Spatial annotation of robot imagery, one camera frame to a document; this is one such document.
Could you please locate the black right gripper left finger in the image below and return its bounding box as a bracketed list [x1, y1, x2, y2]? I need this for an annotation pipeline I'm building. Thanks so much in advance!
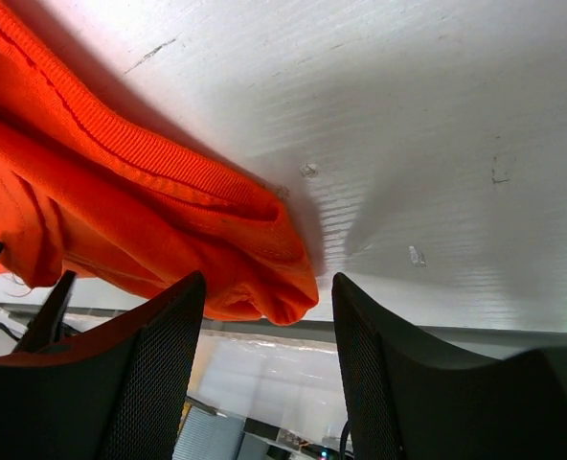
[0, 272, 206, 459]

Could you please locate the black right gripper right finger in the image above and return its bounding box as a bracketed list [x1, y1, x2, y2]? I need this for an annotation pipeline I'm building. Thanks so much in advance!
[331, 274, 567, 459]

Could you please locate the orange t shirt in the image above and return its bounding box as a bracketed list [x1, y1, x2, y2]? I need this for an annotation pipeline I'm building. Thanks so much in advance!
[0, 1, 319, 325]

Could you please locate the aluminium table edge rail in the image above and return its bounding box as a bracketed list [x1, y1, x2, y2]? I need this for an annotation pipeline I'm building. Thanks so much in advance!
[0, 304, 567, 357]

